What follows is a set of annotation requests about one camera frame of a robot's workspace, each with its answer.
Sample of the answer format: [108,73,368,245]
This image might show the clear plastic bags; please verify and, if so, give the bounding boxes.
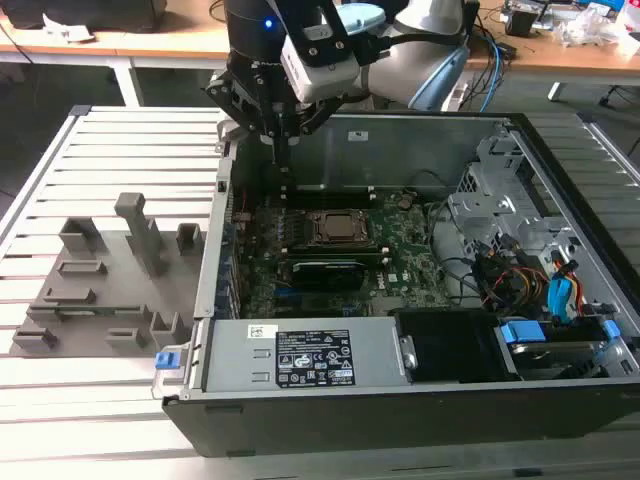
[554,4,624,49]

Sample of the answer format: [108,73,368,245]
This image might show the red yellow black wire bundle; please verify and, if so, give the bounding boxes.
[492,267,547,306]

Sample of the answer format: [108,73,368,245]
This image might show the long wooden desk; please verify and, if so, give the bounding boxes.
[0,0,640,109]

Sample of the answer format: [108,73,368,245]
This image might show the black camera bracket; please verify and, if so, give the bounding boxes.
[287,0,351,69]

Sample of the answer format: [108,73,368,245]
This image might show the blue hanging cables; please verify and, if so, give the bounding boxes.
[479,34,504,114]

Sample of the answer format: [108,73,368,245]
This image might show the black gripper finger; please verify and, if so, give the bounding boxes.
[204,74,282,169]
[281,94,351,169]

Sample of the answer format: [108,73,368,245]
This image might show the green motherboard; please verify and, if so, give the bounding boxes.
[227,189,466,319]

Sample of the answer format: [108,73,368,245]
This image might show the large black box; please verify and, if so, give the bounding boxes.
[7,0,169,34]

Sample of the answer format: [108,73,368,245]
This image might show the black plastic air shroud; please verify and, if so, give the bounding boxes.
[394,309,516,384]

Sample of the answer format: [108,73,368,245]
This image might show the black open PC case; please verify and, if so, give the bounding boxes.
[162,107,640,459]

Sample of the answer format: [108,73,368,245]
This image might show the grey parts rack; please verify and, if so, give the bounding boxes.
[9,192,209,359]

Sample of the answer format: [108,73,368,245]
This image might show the grey power supply unit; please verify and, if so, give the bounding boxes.
[202,319,414,394]

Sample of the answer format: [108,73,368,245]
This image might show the black graphics card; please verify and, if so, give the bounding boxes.
[277,257,369,294]

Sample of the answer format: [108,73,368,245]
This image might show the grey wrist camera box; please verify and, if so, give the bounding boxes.
[279,24,361,104]

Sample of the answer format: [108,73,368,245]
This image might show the CPU socket metal cover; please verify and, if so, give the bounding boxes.
[300,207,384,250]

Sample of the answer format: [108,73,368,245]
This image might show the small black box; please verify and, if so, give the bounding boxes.
[504,7,539,36]

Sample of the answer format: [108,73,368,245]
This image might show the CPU with metal top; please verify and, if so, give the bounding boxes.
[319,212,371,241]

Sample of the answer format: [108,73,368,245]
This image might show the black camera cable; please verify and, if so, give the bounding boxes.
[357,32,404,69]

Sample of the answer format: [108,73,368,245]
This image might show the tall black speaker box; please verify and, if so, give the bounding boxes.
[463,0,481,36]

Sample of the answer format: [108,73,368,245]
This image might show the hard disk in blue carrier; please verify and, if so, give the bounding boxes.
[494,319,621,384]

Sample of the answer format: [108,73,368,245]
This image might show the orange flat data cable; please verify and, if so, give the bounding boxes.
[552,254,589,315]

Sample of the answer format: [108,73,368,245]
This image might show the blue flat data cable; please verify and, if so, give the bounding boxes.
[547,277,576,326]

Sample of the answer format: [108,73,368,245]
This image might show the white power strip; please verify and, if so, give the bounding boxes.
[439,82,469,112]

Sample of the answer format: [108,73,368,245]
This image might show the black RAM slot white clips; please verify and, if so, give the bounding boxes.
[279,246,392,266]
[280,194,376,209]

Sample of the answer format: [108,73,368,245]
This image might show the white crumpled paper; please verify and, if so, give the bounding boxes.
[42,13,96,44]

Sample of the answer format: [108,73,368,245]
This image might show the silver metal drive cage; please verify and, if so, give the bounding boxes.
[447,137,581,261]

